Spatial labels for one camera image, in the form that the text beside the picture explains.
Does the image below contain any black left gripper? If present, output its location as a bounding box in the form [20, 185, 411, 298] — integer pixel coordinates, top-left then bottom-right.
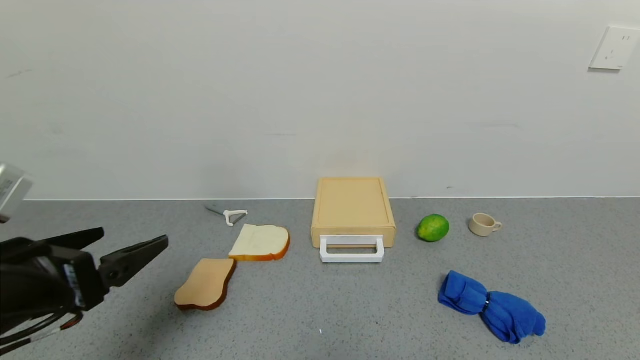
[0, 227, 170, 331]

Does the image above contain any brown toast slice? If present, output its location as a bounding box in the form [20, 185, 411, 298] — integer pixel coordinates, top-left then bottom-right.
[174, 258, 237, 312]

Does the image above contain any white peeler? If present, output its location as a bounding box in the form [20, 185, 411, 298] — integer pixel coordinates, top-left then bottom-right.
[206, 206, 249, 228]

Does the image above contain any white bread slice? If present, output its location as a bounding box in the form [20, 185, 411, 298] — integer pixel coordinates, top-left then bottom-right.
[229, 224, 291, 262]

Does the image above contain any green lime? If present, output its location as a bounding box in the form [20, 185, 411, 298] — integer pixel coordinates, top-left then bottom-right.
[417, 214, 450, 243]

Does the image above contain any small beige cup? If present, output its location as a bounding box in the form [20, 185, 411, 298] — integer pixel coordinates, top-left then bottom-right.
[468, 213, 503, 237]

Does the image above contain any blue cloth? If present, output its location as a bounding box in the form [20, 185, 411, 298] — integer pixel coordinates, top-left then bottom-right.
[438, 270, 547, 345]

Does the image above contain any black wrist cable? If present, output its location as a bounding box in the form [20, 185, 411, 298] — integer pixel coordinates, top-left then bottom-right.
[0, 311, 84, 351]

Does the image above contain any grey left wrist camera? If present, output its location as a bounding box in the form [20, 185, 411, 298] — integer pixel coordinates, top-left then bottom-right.
[0, 163, 34, 224]

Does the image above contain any beige drawer box white handle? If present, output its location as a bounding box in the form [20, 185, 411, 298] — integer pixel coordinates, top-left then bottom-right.
[311, 177, 397, 249]

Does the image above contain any white wall socket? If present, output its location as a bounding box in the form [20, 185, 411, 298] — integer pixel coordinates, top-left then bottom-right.
[589, 26, 640, 71]

